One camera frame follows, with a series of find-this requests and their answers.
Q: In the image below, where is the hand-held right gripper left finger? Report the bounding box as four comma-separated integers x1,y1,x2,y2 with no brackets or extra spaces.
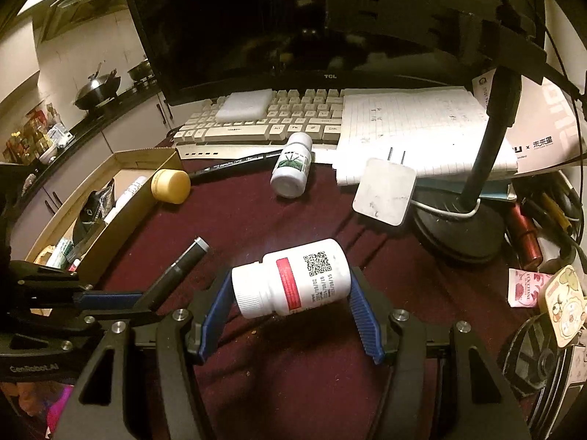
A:
50,266,234,440

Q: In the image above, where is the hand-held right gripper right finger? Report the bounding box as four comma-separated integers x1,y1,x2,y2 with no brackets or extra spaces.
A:
349,266,535,440

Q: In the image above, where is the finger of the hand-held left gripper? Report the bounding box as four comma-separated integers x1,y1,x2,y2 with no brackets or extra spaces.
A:
4,308,159,353
9,260,150,313

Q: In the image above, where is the black marker pen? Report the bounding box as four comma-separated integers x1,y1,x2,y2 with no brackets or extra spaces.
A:
138,237,211,317

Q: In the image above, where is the white pill bottle red label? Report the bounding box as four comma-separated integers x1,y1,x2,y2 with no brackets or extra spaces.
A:
230,238,353,320

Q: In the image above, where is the cardboard box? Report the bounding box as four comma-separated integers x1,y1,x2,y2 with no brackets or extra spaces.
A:
23,147,184,285

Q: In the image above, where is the light blue tissue pack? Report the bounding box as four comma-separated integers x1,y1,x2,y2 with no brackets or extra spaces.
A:
46,237,82,270

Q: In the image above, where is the black foil packet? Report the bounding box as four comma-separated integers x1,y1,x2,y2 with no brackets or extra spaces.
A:
72,179,116,245

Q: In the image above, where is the maroon tablecloth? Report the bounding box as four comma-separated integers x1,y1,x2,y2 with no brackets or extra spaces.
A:
98,147,542,440

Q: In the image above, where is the plain white bottle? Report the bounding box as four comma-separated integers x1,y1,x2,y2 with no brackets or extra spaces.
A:
105,175,150,225

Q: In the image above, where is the yellow round jar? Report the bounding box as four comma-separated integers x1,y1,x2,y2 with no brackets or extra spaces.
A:
150,169,192,205

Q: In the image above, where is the white charger adapter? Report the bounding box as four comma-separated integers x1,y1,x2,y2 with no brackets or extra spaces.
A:
352,147,418,227

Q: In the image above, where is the black desk stand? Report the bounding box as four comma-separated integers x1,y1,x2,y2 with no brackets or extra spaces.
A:
325,0,587,264

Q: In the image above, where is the white pill bottle green label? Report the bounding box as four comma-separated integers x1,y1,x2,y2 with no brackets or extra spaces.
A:
270,131,314,199

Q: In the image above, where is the black round device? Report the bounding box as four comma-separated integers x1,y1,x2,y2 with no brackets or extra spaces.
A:
497,314,587,427

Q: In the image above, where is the pink sachet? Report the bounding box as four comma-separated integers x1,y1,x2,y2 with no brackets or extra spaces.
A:
507,268,553,309

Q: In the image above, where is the kitchen cabinet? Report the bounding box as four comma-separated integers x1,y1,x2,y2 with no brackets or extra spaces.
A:
9,92,184,248

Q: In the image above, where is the group of seasoning bottles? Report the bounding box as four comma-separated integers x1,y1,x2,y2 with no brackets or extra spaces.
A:
2,105,74,166

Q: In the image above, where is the red cylinder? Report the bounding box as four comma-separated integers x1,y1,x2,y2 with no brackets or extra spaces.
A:
510,204,545,272

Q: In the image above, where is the teal book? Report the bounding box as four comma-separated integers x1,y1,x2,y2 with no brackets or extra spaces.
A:
413,176,514,202

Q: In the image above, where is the beige keyboard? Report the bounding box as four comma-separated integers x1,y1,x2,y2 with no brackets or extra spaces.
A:
172,87,347,160

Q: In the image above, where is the cartoon print tin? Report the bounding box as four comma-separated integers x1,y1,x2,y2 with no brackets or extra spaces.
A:
536,266,587,349

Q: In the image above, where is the white lined notebook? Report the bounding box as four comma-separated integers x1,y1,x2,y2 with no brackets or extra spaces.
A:
330,88,519,188

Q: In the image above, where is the white foam block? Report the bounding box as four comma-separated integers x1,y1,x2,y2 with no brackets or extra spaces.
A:
215,91,275,124

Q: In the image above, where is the black wok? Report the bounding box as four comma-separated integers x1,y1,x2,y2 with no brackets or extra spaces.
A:
74,62,122,111

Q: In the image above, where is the yellow pen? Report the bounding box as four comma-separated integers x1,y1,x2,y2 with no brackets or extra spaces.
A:
539,191,575,235

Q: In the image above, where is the dark cooking pot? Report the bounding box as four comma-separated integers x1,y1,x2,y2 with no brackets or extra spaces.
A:
127,57,154,83

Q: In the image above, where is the white printed envelope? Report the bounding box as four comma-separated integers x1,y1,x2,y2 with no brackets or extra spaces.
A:
472,69,583,176

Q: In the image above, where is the black monitor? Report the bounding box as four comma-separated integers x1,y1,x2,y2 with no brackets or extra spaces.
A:
117,0,546,107

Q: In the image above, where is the range hood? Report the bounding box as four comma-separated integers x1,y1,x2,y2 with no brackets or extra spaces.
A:
34,0,127,42

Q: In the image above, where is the white cable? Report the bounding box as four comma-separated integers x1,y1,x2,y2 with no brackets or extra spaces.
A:
410,195,482,220

